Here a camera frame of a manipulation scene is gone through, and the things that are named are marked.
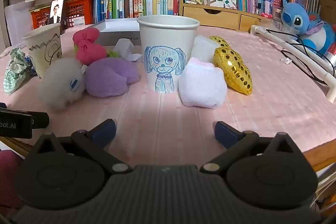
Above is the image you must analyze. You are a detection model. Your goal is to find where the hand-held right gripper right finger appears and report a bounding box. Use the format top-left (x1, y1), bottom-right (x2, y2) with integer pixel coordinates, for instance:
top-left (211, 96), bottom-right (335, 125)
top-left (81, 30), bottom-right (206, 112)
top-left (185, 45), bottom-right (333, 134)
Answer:
top-left (199, 121), bottom-right (302, 174)

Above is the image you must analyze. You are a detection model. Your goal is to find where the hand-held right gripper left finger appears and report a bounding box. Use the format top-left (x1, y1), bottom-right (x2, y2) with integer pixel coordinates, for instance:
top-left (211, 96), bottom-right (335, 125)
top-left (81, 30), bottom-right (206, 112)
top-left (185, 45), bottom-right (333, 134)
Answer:
top-left (33, 119), bottom-right (133, 174)

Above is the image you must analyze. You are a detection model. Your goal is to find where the green checked scrunchie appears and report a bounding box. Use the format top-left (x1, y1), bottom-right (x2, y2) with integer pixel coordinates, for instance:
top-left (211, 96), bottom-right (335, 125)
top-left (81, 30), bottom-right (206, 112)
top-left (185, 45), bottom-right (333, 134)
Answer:
top-left (3, 47), bottom-right (33, 96)

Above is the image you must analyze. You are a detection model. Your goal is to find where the purple plush pad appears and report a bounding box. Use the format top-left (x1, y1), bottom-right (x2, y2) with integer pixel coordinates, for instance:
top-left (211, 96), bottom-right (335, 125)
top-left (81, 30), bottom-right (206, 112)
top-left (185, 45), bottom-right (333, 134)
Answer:
top-left (84, 57), bottom-right (141, 98)

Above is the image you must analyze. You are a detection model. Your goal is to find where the navy patterned scrunchie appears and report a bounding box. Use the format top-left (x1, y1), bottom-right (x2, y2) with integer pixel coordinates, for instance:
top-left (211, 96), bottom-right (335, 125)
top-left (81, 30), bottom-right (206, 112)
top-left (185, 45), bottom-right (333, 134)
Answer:
top-left (25, 55), bottom-right (38, 76)

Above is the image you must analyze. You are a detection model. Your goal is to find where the white fluffy ball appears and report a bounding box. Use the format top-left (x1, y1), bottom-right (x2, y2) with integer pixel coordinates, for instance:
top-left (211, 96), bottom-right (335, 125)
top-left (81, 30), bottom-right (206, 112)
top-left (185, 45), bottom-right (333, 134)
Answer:
top-left (37, 57), bottom-right (87, 111)

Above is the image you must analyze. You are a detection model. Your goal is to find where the yellow dotted scrunchie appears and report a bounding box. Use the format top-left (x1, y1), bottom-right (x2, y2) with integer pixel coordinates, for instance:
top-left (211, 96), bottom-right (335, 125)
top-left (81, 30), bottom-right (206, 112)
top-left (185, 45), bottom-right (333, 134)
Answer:
top-left (209, 35), bottom-right (253, 96)

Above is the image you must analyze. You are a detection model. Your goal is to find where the pink and green scrunchie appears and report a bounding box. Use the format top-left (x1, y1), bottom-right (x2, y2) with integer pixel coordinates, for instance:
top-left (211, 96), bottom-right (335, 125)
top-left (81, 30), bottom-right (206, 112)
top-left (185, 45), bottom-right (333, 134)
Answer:
top-left (73, 28), bottom-right (118, 65)

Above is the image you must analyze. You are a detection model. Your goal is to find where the white fluffy cloth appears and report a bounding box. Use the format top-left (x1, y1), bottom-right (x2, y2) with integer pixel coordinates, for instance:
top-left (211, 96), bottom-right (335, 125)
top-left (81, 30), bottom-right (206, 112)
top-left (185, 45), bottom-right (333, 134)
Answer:
top-left (190, 35), bottom-right (223, 63)

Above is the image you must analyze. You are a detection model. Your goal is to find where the grey shallow box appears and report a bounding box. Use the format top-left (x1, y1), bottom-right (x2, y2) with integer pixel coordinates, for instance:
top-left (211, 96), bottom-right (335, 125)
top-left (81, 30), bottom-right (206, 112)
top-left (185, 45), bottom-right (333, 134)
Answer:
top-left (87, 19), bottom-right (141, 46)

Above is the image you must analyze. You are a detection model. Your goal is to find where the magenta clothing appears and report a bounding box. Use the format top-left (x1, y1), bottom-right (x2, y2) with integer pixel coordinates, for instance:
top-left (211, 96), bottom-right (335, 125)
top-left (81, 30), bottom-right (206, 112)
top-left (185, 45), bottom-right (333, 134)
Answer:
top-left (0, 150), bottom-right (27, 214)

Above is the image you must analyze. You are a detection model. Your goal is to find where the pink tablecloth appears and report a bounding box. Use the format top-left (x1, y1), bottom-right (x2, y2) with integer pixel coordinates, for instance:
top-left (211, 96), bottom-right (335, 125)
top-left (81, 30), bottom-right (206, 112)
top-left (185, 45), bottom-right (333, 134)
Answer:
top-left (0, 22), bottom-right (336, 161)

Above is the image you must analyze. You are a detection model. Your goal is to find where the paper cup with black drawing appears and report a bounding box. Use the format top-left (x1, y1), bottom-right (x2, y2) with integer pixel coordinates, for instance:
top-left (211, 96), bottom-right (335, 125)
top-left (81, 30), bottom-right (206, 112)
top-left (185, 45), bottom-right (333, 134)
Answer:
top-left (22, 22), bottom-right (63, 80)

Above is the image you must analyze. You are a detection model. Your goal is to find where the paper cup with dog drawing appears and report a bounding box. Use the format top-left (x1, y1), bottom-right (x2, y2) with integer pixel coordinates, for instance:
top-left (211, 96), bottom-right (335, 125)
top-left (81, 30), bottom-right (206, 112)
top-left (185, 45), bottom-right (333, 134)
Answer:
top-left (137, 15), bottom-right (200, 94)

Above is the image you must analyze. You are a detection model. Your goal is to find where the wooden drawer organiser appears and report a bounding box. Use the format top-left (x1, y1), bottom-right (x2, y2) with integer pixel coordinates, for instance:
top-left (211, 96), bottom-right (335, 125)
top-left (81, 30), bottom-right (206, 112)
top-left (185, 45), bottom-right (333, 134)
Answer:
top-left (180, 0), bottom-right (273, 31)

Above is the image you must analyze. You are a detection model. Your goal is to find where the smartphone on stand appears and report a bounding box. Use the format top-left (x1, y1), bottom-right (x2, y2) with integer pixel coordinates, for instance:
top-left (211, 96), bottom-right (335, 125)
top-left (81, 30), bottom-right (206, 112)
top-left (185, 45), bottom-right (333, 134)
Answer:
top-left (49, 0), bottom-right (66, 26)

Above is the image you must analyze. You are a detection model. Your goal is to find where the red plastic crate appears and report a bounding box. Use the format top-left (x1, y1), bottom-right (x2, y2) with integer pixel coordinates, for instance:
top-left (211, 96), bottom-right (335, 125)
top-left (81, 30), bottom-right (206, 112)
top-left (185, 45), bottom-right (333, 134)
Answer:
top-left (29, 0), bottom-right (94, 30)

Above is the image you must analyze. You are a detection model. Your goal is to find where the blue plush toy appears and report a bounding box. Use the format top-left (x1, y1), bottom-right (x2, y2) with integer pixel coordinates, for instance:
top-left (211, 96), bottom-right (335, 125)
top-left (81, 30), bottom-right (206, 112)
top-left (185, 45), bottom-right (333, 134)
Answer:
top-left (281, 0), bottom-right (336, 56)

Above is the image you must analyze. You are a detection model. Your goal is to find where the brown cardboard box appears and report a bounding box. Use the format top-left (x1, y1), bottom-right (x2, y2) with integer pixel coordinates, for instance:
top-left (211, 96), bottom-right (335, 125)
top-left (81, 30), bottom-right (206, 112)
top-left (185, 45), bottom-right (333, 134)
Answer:
top-left (319, 0), bottom-right (336, 25)

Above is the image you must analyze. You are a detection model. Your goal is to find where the white tubular frame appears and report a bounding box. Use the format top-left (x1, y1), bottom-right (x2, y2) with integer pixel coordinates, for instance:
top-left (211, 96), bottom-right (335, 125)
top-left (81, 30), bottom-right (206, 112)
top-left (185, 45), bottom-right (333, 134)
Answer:
top-left (251, 25), bottom-right (336, 104)

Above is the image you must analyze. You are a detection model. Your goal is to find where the black cable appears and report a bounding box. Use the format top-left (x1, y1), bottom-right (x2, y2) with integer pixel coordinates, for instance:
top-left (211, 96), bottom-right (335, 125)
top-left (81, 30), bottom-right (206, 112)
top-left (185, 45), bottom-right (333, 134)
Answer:
top-left (266, 28), bottom-right (331, 85)

